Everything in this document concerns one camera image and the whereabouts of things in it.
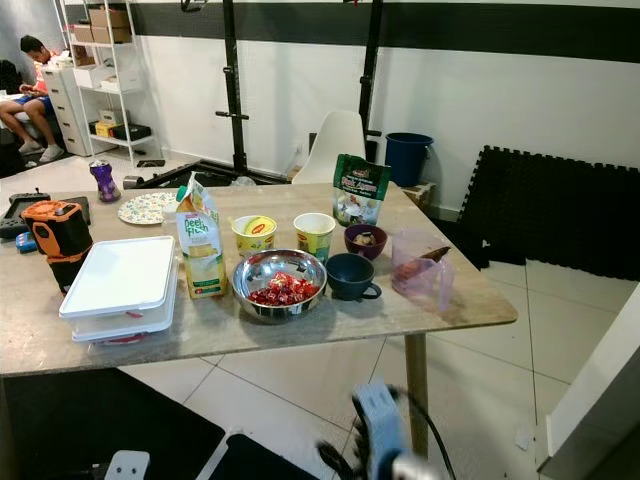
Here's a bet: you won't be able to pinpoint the small wooden crate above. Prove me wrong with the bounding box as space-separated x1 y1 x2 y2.
403 182 437 209

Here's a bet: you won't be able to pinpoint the orange and black device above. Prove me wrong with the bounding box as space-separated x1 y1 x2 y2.
21 199 94 294

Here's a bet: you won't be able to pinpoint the white drawer cabinet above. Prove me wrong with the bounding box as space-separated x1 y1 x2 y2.
43 65 91 158

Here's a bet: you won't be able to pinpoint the yellow open noodle cup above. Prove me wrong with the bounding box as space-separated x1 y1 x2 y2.
293 212 337 263

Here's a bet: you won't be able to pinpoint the clear purple plastic jug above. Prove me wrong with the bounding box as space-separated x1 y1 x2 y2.
390 228 457 313

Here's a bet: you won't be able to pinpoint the black foam puzzle mats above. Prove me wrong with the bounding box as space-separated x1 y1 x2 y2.
457 145 640 283

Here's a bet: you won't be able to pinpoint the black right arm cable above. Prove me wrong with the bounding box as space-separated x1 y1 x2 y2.
400 385 449 459

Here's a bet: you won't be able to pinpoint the Deep Fresh milk carton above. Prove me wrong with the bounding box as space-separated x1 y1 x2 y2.
175 173 229 300

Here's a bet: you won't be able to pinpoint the black gym floor platform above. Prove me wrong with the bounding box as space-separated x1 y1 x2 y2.
125 160 296 191

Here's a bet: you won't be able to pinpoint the black handheld controller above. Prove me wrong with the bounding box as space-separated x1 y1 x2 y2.
0 189 91 239

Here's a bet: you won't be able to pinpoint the white shell chair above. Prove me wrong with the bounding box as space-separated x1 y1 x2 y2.
292 109 368 186

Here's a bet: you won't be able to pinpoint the blue plastic bucket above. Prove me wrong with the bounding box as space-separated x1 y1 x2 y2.
384 132 435 188

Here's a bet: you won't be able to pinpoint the dark blue mug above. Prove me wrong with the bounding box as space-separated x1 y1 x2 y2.
325 252 384 303

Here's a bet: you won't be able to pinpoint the white shelf unit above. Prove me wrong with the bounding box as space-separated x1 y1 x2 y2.
55 0 151 161

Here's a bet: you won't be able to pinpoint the red wrapped candies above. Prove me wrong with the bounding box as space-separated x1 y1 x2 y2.
247 272 319 307

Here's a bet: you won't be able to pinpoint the yellow lidded noodle cup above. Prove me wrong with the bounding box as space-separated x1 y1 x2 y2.
231 214 278 259

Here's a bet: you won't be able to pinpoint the brown cardboard box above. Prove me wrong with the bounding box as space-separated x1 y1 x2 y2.
68 8 133 45

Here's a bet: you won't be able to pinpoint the black rack upright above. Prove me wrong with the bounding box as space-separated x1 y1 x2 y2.
358 0 385 151
215 0 253 176

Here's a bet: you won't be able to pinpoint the flat black case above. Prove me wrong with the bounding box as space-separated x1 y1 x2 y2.
112 123 153 144

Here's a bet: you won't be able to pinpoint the white storage bin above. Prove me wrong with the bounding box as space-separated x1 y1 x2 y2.
71 63 117 91

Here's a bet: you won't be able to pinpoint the seated person in shorts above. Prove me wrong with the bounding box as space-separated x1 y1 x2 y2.
0 35 66 164

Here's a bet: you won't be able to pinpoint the white lidded plastic container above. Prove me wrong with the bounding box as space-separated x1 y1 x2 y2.
58 235 179 344

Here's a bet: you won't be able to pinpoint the steel mixing bowl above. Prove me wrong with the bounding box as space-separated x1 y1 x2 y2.
231 248 329 321

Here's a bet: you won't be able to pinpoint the light wooden dining table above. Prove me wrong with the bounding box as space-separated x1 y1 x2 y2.
0 182 519 459

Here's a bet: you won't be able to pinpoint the black backpack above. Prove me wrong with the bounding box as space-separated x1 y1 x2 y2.
0 60 24 97

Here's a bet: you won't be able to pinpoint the small purple cup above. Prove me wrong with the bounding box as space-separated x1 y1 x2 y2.
343 223 390 261

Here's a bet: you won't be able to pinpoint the purple drink can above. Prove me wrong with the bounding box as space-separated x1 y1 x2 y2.
89 160 121 204

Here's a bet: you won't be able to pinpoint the floral patterned plate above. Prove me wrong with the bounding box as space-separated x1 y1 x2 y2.
117 191 181 226

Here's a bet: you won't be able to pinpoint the green snack bag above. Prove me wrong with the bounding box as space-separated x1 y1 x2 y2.
331 153 392 228

